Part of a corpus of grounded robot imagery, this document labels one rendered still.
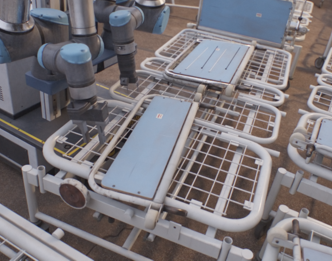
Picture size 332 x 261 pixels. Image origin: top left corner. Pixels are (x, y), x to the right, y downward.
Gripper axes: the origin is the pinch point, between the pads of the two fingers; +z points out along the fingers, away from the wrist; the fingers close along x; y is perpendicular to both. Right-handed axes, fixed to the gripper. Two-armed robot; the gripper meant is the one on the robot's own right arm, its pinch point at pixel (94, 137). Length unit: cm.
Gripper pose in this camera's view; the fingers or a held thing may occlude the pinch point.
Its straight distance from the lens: 125.0
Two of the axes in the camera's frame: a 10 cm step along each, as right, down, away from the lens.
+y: 2.5, -4.9, 8.3
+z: 0.8, 8.7, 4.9
